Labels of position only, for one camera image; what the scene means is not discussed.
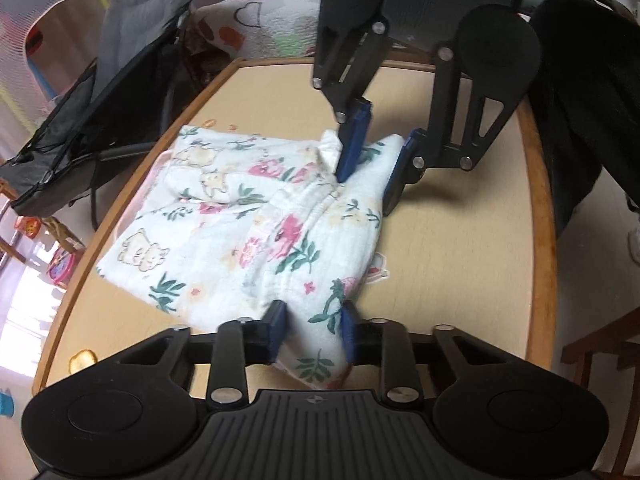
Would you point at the wooden table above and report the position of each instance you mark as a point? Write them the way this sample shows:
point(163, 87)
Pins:
point(450, 260)

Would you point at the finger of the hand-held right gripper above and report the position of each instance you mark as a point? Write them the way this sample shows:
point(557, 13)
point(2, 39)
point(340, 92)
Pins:
point(352, 145)
point(400, 170)

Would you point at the person's dark clothing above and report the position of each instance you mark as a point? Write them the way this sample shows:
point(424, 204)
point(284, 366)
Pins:
point(590, 85)

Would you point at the small orange toy drum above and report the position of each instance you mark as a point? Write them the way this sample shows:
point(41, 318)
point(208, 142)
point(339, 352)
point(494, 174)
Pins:
point(29, 227)

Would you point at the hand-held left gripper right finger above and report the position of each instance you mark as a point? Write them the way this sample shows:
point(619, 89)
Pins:
point(348, 335)

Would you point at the white floral baby garment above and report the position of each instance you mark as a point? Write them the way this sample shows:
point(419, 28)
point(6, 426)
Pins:
point(225, 220)

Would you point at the printed heart quilt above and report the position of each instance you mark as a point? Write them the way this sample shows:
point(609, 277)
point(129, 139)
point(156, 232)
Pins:
point(270, 25)

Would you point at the blue toy bucket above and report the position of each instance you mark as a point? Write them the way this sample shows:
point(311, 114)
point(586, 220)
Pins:
point(6, 405)

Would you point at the yellow round sticker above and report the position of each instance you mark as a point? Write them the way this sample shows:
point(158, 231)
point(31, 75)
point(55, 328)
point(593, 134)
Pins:
point(82, 360)

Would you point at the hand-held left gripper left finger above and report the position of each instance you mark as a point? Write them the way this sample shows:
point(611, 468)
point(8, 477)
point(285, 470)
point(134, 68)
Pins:
point(277, 332)

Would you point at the wooden chair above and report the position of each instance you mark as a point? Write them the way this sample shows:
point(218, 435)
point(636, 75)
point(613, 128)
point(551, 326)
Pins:
point(600, 345)

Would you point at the grey reclining chair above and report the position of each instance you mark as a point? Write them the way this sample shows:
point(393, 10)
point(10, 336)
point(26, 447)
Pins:
point(135, 5)

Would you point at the pink toy drum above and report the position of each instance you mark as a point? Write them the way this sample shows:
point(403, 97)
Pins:
point(62, 267)

